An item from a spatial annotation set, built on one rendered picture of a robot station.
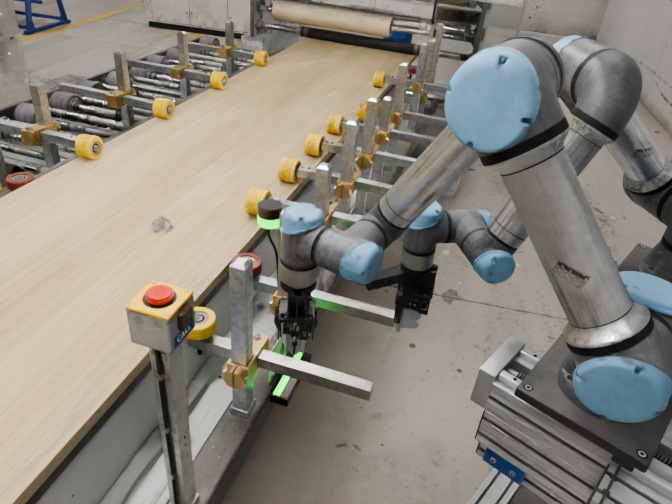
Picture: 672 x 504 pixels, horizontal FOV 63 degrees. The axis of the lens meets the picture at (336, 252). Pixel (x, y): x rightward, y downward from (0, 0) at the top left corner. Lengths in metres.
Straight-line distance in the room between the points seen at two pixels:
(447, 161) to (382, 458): 1.46
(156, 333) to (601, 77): 0.86
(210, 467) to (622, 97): 1.07
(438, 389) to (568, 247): 1.74
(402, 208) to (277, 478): 1.33
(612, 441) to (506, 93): 0.59
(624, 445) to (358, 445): 1.32
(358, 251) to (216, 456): 0.58
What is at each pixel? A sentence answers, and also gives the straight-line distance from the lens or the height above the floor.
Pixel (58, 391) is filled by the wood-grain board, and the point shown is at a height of 0.90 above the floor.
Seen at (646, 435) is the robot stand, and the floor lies 1.04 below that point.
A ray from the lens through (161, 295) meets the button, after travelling 0.82.
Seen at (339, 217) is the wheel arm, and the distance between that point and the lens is 1.56.
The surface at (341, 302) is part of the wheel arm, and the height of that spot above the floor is 0.86.
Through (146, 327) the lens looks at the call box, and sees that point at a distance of 0.83.
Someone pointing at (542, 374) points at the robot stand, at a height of 1.04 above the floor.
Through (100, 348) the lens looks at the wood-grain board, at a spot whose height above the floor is 0.90.
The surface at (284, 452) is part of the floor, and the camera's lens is 2.15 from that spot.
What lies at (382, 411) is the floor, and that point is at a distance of 2.31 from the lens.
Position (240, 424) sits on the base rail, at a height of 0.70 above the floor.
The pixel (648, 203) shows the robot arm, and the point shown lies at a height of 1.18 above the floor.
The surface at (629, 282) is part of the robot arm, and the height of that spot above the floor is 1.27.
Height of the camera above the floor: 1.73
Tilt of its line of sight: 33 degrees down
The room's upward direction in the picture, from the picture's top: 6 degrees clockwise
